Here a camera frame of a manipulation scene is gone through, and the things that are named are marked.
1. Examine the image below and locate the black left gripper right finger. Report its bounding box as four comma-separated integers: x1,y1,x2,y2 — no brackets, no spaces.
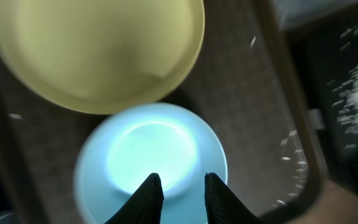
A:
204,173,261,224

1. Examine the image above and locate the yellow plastic plate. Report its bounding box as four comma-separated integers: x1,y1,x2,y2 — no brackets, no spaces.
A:
0,0,206,114

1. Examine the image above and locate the clear plastic bin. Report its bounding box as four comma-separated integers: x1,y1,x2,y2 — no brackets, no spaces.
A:
270,0,358,30

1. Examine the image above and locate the light blue rice bowl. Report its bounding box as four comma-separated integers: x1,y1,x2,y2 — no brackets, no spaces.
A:
73,103,228,224

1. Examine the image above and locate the dark brown serving tray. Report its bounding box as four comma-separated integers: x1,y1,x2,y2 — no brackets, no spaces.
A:
0,1,323,223

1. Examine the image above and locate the black plastic tray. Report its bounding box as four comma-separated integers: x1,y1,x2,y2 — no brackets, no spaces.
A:
287,4,358,196

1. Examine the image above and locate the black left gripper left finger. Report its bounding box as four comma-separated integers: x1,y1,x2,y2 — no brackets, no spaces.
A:
106,173,164,224

